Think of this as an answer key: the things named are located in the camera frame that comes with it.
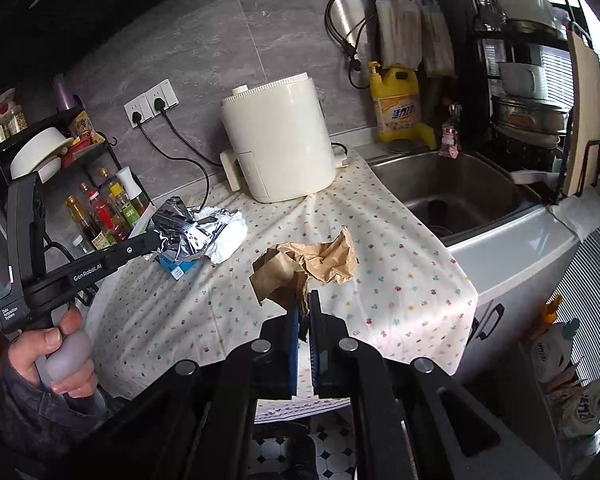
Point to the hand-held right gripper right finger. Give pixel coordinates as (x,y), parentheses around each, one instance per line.
(315,355)

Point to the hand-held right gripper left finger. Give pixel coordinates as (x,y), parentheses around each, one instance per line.
(293,355)

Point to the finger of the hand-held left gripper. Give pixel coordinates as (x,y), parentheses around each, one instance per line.
(135,247)

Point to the silver foil bag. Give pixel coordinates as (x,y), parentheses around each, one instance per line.
(177,230)

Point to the brown paper bag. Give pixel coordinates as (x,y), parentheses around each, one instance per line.
(325,257)

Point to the person's left forearm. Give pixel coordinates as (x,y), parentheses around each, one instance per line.
(15,420)

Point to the person's left hand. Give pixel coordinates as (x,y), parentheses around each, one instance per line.
(27,355)

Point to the green label bottle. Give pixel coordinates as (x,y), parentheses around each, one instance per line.
(129,211)

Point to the small blue white box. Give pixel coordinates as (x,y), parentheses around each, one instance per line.
(176,266)

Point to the small clear jar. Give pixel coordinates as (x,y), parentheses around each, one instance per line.
(83,244)

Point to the dark soy sauce bottle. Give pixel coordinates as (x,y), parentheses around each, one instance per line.
(82,222)

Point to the white spout oil dispenser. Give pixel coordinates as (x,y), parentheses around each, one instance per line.
(130,182)

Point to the white crumpled paper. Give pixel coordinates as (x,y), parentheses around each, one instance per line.
(227,247)

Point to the black metal spice rack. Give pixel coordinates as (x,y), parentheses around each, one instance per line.
(105,147)

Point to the floral tablecloth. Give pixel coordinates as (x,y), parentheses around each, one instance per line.
(390,280)

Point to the large white bowl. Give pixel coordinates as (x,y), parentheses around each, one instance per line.
(37,152)

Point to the red plastic container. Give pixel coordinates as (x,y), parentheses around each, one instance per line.
(80,152)

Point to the yellow red snack packet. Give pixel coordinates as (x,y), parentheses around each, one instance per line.
(86,127)

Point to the clear jar red lid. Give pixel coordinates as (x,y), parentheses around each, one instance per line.
(5,112)

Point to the purple cup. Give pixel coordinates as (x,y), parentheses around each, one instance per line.
(65,92)

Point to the cream air fryer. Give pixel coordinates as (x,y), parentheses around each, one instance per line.
(280,140)

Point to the white sink cabinet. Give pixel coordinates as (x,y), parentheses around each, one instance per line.
(520,280)

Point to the stainless steel sink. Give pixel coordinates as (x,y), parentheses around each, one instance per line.
(460,185)

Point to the white plastic bag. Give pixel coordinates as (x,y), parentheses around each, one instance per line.
(555,352)

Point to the orange top spray bottle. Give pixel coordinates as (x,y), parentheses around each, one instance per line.
(552,310)

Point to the yellow sponge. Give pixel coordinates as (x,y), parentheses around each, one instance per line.
(426,136)

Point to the small pink bottle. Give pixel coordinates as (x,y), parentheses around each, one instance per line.
(451,135)

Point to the yellow detergent bottle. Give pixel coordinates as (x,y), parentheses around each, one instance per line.
(395,105)

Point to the black dish rack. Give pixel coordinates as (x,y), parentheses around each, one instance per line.
(480,110)

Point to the white cloth rag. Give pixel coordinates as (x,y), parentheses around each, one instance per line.
(582,210)

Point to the metal pot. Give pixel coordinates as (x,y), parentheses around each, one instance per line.
(530,115)

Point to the hanging clear plastic bag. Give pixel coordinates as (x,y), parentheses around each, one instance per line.
(397,25)
(437,40)

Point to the white ceramic bowl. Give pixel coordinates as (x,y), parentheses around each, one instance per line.
(520,80)

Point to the wooden cutting board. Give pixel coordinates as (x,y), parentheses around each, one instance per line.
(585,110)

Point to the white wall socket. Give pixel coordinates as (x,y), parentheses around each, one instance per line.
(136,110)
(156,100)

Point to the white wall switch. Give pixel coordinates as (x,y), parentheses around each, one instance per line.
(171,91)

